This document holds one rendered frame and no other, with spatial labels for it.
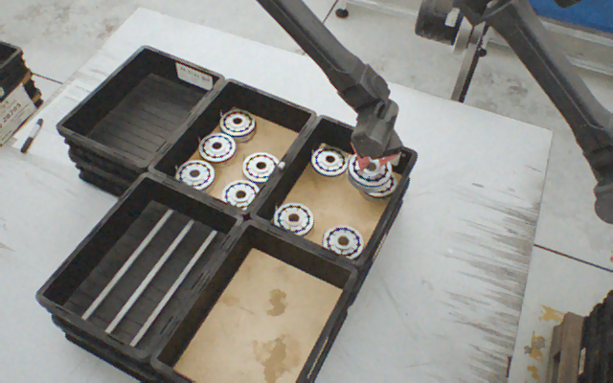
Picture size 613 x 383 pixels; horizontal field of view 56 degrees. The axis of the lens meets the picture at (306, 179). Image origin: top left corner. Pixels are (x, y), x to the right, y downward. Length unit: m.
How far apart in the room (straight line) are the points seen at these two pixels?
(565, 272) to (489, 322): 1.09
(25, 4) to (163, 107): 2.16
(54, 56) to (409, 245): 2.34
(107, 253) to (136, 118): 0.46
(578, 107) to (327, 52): 0.45
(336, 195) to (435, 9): 0.56
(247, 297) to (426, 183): 0.70
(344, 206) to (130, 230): 0.56
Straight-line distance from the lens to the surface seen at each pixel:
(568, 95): 1.04
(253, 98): 1.69
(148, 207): 1.56
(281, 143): 1.66
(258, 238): 1.41
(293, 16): 1.08
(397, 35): 3.43
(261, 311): 1.37
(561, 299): 2.58
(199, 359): 1.34
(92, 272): 1.49
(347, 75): 1.13
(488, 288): 1.65
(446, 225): 1.72
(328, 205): 1.53
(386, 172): 1.35
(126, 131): 1.74
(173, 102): 1.80
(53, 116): 2.04
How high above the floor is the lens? 2.08
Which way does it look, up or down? 52 degrees down
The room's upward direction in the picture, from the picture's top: 4 degrees clockwise
